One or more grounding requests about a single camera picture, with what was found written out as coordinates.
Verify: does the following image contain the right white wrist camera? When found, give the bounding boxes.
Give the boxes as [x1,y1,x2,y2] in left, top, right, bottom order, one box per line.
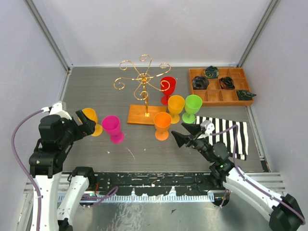
[198,120,215,139]

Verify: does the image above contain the black white striped cloth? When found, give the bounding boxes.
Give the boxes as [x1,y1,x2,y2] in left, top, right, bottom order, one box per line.
[194,116,249,160]

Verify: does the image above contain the dark rolled tie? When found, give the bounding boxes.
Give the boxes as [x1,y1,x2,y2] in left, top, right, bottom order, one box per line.
[236,90,256,101]
[219,77,235,90]
[192,76,209,90]
[204,65,219,79]

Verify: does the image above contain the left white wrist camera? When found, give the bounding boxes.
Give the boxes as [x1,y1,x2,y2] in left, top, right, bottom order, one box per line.
[42,101,72,120]

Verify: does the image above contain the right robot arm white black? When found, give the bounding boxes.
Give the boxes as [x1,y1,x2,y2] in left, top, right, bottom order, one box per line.
[171,120,306,231]

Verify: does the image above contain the orange plastic wine glass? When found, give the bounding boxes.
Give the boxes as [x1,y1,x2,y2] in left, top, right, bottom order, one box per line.
[154,112,172,141]

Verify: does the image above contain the dark rolled tie right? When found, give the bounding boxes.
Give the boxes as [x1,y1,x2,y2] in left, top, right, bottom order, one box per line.
[236,90,256,101]

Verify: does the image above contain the green plastic wine glass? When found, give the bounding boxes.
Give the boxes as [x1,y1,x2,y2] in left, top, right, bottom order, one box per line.
[182,94,203,124]

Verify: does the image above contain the grey slotted cable duct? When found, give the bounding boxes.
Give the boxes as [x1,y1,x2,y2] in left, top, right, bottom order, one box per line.
[44,193,215,204]

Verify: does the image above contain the dark rolled tie left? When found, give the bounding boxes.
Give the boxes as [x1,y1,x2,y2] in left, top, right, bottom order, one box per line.
[192,76,209,90]

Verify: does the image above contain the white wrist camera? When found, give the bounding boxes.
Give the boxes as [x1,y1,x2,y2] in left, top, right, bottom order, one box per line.
[42,101,72,120]
[198,120,215,139]

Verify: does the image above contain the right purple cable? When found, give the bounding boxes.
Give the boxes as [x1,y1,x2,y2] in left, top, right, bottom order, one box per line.
[211,124,306,226]

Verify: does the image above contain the purple cable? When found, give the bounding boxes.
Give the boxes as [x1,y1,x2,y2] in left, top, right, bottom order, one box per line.
[11,109,49,231]
[211,124,306,226]

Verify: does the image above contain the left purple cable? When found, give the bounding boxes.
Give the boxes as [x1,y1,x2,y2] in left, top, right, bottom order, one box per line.
[11,109,49,231]

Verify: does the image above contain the magenta plastic wine glass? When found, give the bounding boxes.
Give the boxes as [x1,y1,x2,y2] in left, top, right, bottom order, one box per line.
[102,115,124,144]

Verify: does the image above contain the gold wire wine glass rack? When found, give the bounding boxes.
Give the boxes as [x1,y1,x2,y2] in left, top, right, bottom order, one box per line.
[113,54,171,126]

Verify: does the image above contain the red plastic wine glass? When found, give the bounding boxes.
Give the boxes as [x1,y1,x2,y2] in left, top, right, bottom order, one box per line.
[160,76,177,105]

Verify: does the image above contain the yellow wine glass left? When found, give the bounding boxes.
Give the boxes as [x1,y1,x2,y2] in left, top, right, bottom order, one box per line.
[82,108,103,137]

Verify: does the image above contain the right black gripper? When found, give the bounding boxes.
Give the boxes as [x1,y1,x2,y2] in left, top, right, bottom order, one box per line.
[171,123,214,163]

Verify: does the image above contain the yellow wine glass centre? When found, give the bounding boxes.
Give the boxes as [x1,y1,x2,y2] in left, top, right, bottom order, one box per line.
[168,95,185,124]

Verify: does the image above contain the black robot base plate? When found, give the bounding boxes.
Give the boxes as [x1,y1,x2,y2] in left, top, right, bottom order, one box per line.
[68,172,226,197]

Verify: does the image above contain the dark rolled tie middle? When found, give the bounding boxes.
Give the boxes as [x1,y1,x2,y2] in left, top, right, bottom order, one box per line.
[219,77,235,90]

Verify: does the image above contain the dark rolled tie top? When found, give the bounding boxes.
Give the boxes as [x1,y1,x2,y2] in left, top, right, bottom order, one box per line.
[204,65,219,79]

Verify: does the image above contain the yellow wine glass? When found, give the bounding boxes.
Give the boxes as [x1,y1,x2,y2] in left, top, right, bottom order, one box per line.
[82,108,103,137]
[168,95,185,124]

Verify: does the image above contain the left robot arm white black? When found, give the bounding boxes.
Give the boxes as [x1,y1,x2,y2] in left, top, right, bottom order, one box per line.
[29,110,97,231]

